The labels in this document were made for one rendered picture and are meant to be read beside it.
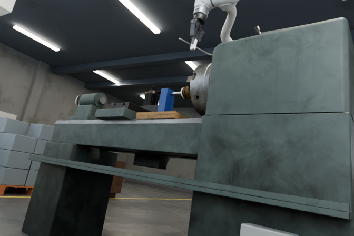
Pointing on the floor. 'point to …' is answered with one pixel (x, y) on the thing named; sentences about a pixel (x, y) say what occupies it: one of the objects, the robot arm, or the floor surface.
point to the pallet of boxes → (13, 170)
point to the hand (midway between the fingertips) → (193, 44)
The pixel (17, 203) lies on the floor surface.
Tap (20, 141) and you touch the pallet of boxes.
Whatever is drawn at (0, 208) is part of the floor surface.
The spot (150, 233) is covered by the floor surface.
